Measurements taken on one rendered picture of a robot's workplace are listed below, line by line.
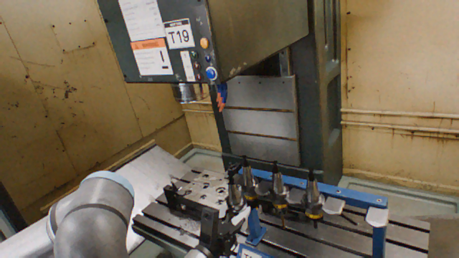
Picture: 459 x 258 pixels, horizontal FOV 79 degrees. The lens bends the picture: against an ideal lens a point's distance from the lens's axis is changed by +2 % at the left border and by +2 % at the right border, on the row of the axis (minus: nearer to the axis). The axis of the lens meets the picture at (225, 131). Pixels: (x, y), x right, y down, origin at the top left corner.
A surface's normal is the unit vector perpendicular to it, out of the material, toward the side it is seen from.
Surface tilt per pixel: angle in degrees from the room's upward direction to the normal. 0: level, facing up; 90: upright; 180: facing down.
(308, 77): 90
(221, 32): 90
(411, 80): 90
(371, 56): 90
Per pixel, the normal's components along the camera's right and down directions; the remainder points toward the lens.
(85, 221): 0.19, -0.74
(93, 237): 0.37, -0.52
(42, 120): 0.80, 0.10
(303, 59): -0.57, 0.43
